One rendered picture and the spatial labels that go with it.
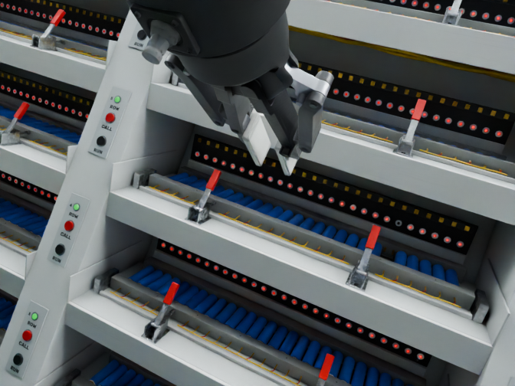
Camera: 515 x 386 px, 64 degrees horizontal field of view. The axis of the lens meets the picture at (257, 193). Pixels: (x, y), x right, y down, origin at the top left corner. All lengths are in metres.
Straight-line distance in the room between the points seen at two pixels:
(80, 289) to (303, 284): 0.39
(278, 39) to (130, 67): 0.53
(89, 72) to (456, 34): 0.60
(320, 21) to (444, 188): 0.31
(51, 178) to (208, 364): 0.42
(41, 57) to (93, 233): 0.36
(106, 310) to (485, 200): 0.60
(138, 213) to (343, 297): 0.35
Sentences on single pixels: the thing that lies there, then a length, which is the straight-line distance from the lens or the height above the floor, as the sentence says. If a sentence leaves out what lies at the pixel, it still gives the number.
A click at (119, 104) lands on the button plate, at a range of 0.76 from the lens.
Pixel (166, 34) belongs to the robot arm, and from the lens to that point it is 0.22.
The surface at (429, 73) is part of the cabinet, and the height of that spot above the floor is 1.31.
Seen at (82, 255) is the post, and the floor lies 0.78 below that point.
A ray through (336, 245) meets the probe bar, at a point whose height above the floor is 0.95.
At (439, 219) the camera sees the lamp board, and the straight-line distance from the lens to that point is 0.75.
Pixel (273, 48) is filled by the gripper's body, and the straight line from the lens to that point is 0.26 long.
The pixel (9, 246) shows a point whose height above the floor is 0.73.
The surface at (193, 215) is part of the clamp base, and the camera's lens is 0.68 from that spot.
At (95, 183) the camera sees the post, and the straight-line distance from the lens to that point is 0.75.
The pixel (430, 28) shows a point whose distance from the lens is 0.68.
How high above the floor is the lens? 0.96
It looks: 2 degrees up
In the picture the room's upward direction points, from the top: 20 degrees clockwise
